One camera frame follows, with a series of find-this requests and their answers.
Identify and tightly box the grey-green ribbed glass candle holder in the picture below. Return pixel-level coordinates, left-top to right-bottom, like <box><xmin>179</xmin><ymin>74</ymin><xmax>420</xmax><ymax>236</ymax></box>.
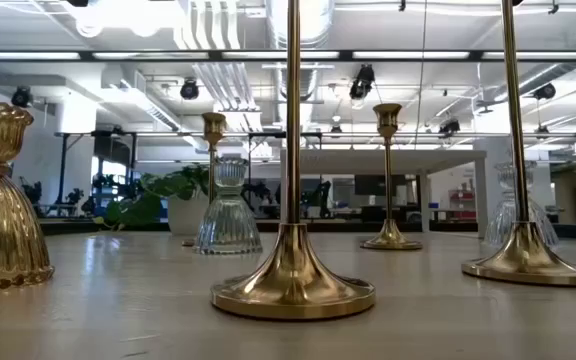
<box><xmin>193</xmin><ymin>156</ymin><xmax>264</xmax><ymax>256</ymax></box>

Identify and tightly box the short brass candlestick holder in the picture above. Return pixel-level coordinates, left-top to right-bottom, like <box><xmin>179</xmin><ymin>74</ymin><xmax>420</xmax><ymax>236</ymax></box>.
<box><xmin>181</xmin><ymin>111</ymin><xmax>228</xmax><ymax>248</ymax></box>
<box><xmin>359</xmin><ymin>102</ymin><xmax>424</xmax><ymax>252</ymax></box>

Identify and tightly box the tall brass candlestick holder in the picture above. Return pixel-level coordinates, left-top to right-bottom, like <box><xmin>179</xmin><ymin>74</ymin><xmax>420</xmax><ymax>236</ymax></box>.
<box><xmin>460</xmin><ymin>0</ymin><xmax>576</xmax><ymax>288</ymax></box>
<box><xmin>209</xmin><ymin>0</ymin><xmax>377</xmax><ymax>322</ymax></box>

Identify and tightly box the clear glass bottle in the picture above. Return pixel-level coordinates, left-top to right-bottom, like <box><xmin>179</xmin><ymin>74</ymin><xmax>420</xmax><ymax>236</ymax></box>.
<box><xmin>484</xmin><ymin>160</ymin><xmax>560</xmax><ymax>247</ymax></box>

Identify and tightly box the amber ribbed glass candle holder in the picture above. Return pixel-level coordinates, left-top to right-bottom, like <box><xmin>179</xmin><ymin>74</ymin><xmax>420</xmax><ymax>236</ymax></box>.
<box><xmin>0</xmin><ymin>96</ymin><xmax>56</xmax><ymax>295</ymax></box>

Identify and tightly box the white perforated metal shelf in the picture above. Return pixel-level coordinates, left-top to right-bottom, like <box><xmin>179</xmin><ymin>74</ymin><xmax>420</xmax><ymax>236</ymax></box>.
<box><xmin>278</xmin><ymin>148</ymin><xmax>490</xmax><ymax>240</ymax></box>

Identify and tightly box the white plant pot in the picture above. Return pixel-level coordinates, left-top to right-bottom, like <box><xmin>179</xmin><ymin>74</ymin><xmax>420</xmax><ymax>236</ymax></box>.
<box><xmin>166</xmin><ymin>192</ymin><xmax>209</xmax><ymax>237</ymax></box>

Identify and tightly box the black ceiling spotlight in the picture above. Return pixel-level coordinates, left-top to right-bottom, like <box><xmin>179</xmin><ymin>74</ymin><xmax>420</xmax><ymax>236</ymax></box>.
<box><xmin>532</xmin><ymin>82</ymin><xmax>558</xmax><ymax>102</ymax></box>
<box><xmin>437</xmin><ymin>117</ymin><xmax>462</xmax><ymax>139</ymax></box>
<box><xmin>10</xmin><ymin>85</ymin><xmax>34</xmax><ymax>109</ymax></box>
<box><xmin>348</xmin><ymin>63</ymin><xmax>377</xmax><ymax>102</ymax></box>
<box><xmin>179</xmin><ymin>77</ymin><xmax>201</xmax><ymax>102</ymax></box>

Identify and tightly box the green leafy plant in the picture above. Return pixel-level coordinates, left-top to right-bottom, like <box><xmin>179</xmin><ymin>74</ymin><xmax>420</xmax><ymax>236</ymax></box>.
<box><xmin>92</xmin><ymin>163</ymin><xmax>213</xmax><ymax>233</ymax></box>

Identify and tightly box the red storage bin shelf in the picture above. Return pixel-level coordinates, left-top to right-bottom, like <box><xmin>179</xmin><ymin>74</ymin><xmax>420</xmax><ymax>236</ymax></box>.
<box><xmin>448</xmin><ymin>188</ymin><xmax>478</xmax><ymax>221</ymax></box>

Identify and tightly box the silver ventilation duct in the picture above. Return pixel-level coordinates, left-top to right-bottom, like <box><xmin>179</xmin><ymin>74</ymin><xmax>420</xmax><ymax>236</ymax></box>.
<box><xmin>266</xmin><ymin>0</ymin><xmax>336</xmax><ymax>104</ymax></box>

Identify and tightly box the thin hanging cable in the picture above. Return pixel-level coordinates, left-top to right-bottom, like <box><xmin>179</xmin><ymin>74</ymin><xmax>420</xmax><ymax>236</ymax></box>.
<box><xmin>414</xmin><ymin>0</ymin><xmax>429</xmax><ymax>150</ymax></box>

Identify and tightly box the black background rig frame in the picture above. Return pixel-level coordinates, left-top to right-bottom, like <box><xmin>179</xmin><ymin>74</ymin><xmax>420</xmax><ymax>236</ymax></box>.
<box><xmin>53</xmin><ymin>130</ymin><xmax>289</xmax><ymax>219</ymax></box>

